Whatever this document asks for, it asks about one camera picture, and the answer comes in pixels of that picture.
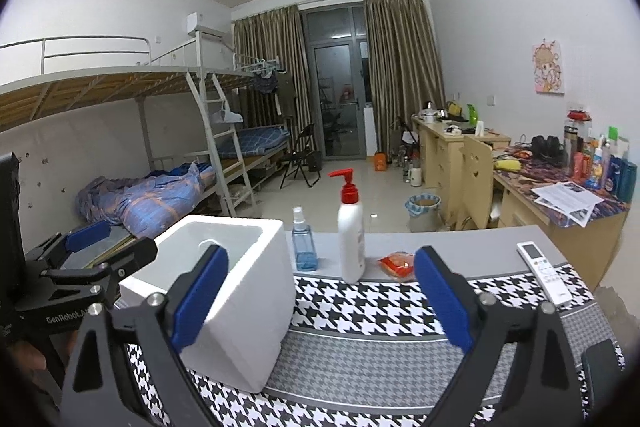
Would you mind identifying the trash bin blue liner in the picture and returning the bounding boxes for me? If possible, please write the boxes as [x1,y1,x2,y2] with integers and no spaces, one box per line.
[405,193,442,234]

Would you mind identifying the row of toiletry bottles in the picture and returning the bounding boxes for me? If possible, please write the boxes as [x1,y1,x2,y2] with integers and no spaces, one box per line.
[562,107,640,202]

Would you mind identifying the olive hanging jacket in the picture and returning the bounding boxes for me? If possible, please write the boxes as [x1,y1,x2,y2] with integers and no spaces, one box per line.
[275,74,298,118]

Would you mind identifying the white foam box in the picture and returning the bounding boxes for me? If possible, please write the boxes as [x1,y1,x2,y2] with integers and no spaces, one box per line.
[118,214,297,394]

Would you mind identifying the black white houndstooth tablecloth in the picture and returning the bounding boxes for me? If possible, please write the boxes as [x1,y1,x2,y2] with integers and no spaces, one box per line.
[120,262,626,427]

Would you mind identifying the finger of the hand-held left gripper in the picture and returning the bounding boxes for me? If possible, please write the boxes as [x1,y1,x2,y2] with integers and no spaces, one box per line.
[39,237,159,308]
[24,220,113,278]

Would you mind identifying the blue spray bottle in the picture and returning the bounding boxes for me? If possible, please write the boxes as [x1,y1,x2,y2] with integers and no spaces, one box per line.
[291,206,319,272]

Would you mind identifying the blue checked bedsheet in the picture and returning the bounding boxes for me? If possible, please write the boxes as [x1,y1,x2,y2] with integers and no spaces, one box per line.
[218,124,291,158]

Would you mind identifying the light wooden desk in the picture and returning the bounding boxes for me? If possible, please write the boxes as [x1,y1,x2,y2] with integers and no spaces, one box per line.
[492,147,630,290]
[411,114,512,228]

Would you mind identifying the black headphones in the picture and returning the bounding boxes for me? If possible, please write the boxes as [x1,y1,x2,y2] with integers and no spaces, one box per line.
[530,135,566,164]

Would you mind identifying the person's left hand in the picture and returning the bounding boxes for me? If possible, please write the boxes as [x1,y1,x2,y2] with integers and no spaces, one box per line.
[2,339,51,373]

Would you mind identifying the cluster of floor bottles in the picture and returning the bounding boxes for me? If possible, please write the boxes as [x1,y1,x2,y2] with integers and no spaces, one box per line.
[392,146,416,170]

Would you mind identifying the blue patterned quilt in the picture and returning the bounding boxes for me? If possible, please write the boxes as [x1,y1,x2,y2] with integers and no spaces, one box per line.
[76,162,206,238]

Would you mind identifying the glass balcony door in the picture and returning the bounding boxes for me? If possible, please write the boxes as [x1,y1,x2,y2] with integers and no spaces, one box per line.
[301,4,373,158]

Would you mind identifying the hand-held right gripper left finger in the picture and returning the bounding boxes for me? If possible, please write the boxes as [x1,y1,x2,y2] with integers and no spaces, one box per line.
[59,243,231,427]

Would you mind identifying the pink cartoon wall poster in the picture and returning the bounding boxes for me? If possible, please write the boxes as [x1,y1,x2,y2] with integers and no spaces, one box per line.
[531,38,566,95]

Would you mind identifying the printed paper sheets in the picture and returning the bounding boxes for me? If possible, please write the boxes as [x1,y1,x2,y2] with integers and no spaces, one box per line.
[531,179,606,228]

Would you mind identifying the white metal bunk bed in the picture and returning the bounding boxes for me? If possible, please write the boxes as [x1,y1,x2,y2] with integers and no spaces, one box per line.
[0,36,241,253]
[192,29,301,188]

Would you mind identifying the wooden chair smiley cutout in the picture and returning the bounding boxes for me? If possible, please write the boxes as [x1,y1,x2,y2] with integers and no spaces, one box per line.
[462,135,496,230]

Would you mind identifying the white remote control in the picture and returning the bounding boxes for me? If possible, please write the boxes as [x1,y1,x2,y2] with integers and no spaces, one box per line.
[516,241,572,307]

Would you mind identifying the red snack packet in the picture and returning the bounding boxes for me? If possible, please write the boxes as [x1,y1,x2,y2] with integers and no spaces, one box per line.
[377,251,418,282]

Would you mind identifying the white air conditioner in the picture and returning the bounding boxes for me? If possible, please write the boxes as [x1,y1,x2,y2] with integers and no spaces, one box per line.
[186,12,232,38]

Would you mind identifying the dark hanging clothes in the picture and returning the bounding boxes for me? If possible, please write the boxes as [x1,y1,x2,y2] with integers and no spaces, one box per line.
[250,69,281,96]

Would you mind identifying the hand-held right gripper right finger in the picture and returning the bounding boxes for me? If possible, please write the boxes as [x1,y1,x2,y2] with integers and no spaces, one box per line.
[413,245,586,427]

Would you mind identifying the colourful patterned desk cover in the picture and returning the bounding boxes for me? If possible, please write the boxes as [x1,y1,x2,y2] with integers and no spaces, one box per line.
[492,147,630,228]

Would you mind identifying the black folding chair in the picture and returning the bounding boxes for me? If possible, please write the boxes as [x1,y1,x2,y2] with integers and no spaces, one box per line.
[280,123,323,188]

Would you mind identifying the brown curtain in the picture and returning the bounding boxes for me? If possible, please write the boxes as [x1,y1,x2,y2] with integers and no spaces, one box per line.
[232,4,313,148]
[362,0,447,152]

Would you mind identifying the black smartphone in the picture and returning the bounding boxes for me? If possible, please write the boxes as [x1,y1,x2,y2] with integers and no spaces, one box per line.
[581,339,626,413]

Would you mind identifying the white pump bottle red pump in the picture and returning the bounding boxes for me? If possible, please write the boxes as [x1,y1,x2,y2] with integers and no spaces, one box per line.
[328,169,367,284]

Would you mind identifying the white bunk bed ladder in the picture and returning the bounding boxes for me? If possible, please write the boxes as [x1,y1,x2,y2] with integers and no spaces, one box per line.
[185,72,261,218]

